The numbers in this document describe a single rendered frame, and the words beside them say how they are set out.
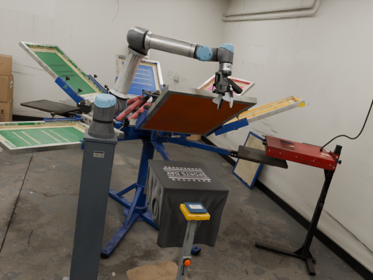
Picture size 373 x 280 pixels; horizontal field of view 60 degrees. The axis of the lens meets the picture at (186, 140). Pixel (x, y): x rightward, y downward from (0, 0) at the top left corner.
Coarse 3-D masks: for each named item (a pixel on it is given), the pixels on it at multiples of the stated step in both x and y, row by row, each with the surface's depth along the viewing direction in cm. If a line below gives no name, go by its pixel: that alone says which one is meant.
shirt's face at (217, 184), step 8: (152, 160) 237; (160, 160) 240; (160, 168) 224; (200, 168) 239; (160, 176) 210; (208, 176) 227; (168, 184) 200; (176, 184) 202; (184, 184) 204; (192, 184) 207; (200, 184) 209; (208, 184) 212; (216, 184) 215
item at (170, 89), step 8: (168, 88) 180; (176, 88) 182; (184, 88) 184; (192, 88) 186; (160, 96) 194; (168, 96) 189; (192, 96) 189; (200, 96) 189; (208, 96) 189; (216, 96) 191; (240, 96) 197; (152, 104) 211; (160, 104) 201; (152, 112) 215; (240, 112) 216; (144, 128) 250
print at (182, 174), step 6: (168, 168) 226; (174, 168) 229; (180, 168) 231; (186, 168) 233; (192, 168) 236; (198, 168) 238; (168, 174) 215; (174, 174) 217; (180, 174) 220; (186, 174) 222; (192, 174) 224; (198, 174) 226; (204, 174) 228; (174, 180) 208; (180, 180) 210; (186, 180) 212; (192, 180) 214; (198, 180) 216; (204, 180) 218; (210, 180) 220
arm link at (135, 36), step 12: (132, 36) 169; (144, 36) 166; (156, 36) 167; (144, 48) 170; (156, 48) 169; (168, 48) 166; (180, 48) 165; (192, 48) 164; (204, 48) 161; (204, 60) 162
